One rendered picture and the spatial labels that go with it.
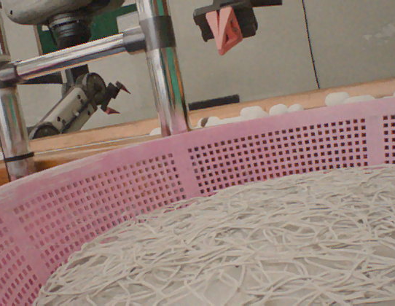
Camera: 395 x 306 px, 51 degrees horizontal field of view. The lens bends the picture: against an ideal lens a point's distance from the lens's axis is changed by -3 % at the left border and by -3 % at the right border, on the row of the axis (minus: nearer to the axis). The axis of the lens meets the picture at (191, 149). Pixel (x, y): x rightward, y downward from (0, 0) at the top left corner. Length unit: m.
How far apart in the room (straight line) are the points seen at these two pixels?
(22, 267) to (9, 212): 0.03
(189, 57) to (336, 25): 0.89
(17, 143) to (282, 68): 2.30
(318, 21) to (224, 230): 2.44
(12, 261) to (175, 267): 0.07
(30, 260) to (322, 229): 0.12
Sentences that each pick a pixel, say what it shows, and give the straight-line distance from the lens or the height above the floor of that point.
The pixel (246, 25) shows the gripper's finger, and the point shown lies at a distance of 0.77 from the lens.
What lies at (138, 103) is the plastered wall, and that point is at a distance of 2.84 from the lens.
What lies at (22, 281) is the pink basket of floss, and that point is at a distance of 0.18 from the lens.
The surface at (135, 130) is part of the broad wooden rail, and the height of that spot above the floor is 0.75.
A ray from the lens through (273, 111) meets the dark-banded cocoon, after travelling 0.55.
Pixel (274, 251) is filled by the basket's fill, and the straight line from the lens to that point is 0.16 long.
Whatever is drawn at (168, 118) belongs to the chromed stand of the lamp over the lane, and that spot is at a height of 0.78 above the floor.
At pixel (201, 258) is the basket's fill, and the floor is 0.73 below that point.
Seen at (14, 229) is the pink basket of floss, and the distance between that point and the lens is 0.20.
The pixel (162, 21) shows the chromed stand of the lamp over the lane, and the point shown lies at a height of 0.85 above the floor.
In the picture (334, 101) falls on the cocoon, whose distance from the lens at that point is 0.62.
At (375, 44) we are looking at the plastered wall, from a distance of 2.60.
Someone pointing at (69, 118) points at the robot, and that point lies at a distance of 1.26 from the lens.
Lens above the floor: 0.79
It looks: 7 degrees down
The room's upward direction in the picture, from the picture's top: 11 degrees counter-clockwise
